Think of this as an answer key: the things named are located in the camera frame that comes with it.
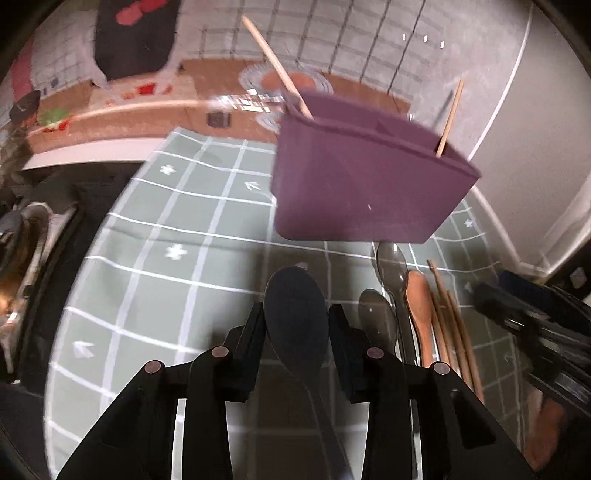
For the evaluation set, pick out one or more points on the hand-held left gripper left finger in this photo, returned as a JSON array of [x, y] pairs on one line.
[[251, 364]]

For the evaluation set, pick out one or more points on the person's right hand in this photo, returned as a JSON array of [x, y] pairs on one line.
[[549, 434]]

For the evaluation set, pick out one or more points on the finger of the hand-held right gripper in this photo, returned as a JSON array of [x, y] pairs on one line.
[[498, 307]]

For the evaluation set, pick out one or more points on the dark plastic spoon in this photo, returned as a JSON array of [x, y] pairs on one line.
[[295, 314]]

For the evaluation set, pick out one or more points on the translucent grey spoon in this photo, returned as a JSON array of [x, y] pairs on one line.
[[376, 318], [391, 270]]

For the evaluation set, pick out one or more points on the green grid mat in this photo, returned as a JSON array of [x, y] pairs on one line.
[[184, 221]]

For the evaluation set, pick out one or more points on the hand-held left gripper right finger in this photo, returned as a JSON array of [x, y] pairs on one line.
[[344, 364]]

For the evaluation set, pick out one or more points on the purple utensil holder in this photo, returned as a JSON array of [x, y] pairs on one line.
[[369, 184]]

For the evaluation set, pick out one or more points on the wooden spoon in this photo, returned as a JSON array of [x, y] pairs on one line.
[[418, 304]]

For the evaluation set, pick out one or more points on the wooden chopstick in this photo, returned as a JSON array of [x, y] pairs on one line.
[[450, 117], [438, 307], [277, 69], [464, 341], [450, 318]]

